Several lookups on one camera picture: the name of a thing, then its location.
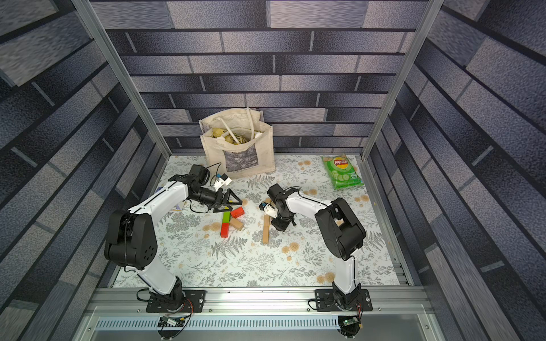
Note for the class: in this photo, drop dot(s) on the red block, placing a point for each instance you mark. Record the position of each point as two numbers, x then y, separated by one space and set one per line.
237 212
224 232

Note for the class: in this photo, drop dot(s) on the right circuit board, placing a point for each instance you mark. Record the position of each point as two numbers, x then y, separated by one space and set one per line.
349 323

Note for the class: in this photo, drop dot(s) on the beige canvas tote bag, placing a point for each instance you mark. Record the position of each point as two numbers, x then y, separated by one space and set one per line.
240 141

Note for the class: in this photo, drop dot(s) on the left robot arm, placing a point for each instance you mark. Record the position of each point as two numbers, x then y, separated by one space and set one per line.
131 243

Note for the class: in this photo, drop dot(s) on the green chips bag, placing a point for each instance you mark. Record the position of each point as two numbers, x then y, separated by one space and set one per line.
341 172

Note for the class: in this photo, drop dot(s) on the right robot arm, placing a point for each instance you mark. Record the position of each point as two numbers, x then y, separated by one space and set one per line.
341 230

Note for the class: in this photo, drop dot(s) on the aluminium front rail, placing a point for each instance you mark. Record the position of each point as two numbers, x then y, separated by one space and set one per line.
386 300

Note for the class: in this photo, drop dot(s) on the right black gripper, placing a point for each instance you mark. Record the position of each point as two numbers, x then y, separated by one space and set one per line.
281 222

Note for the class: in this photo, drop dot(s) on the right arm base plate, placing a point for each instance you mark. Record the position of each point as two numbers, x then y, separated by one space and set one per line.
329 300

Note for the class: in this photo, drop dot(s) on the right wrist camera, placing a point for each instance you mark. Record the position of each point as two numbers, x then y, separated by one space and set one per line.
268 209

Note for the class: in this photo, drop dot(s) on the green block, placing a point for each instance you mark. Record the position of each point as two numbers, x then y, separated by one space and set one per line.
226 218

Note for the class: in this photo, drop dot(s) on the left circuit board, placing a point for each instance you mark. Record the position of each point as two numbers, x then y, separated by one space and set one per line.
171 322

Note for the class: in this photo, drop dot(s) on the wooden block bottom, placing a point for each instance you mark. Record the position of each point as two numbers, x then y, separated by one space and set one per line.
266 225

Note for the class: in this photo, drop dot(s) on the circuit board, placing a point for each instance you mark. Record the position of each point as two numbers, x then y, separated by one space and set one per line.
349 323
171 322

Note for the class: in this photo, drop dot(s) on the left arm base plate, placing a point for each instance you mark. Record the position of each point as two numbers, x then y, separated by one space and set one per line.
186 301

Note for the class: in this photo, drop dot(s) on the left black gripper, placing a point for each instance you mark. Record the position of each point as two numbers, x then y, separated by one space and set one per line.
227 201

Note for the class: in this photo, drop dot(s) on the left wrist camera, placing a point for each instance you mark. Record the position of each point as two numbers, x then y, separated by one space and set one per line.
222 180

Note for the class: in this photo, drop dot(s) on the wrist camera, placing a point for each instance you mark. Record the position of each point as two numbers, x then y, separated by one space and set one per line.
222 180
268 209

